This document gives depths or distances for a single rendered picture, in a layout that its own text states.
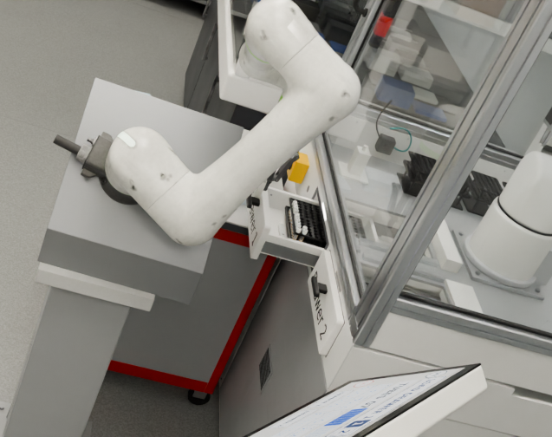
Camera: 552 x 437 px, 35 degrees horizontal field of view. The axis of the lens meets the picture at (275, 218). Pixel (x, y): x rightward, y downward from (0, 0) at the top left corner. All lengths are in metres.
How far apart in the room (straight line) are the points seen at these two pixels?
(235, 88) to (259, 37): 1.33
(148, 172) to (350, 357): 0.61
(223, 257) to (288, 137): 0.89
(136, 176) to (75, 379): 0.71
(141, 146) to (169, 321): 1.00
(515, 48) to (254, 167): 0.56
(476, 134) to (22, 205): 2.32
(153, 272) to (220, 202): 0.34
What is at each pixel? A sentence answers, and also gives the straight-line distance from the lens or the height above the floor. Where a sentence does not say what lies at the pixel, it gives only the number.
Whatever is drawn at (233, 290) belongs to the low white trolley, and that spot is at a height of 0.52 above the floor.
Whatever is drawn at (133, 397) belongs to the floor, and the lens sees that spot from 2.96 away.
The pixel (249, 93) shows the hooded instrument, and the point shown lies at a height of 0.86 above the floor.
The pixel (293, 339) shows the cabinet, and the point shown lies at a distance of 2.34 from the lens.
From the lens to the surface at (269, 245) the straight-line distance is 2.27.
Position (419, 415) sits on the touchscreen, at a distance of 1.46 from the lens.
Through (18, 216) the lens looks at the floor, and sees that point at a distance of 3.57.
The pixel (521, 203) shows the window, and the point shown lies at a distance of 1.83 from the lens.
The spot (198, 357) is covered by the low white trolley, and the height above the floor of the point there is 0.23.
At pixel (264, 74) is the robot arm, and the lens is 2.15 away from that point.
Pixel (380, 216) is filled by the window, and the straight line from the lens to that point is 2.03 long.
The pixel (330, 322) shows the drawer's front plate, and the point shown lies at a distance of 2.05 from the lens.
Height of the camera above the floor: 2.04
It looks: 29 degrees down
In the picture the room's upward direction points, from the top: 25 degrees clockwise
